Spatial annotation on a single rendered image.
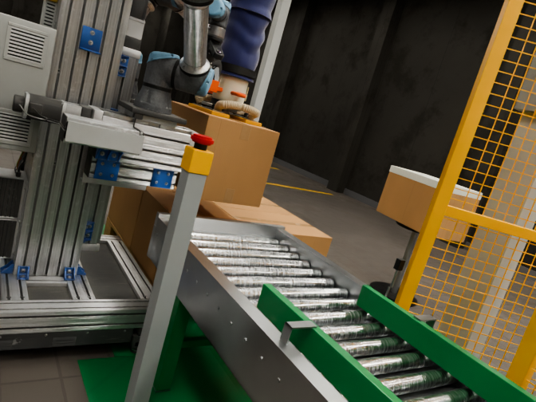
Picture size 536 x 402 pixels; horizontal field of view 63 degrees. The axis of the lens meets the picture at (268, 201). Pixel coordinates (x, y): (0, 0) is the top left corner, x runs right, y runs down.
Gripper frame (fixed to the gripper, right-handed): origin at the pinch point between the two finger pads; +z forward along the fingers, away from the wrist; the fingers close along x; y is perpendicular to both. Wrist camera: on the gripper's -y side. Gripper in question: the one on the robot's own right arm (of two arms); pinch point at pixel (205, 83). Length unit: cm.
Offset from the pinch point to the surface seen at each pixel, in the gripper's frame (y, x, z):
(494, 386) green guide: -135, -50, 58
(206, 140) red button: -70, 24, 16
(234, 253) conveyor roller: -33, -18, 66
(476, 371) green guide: -129, -50, 57
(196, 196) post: -70, 22, 33
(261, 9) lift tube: 19, -27, -41
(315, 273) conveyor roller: -50, -51, 66
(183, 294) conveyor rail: -52, 10, 76
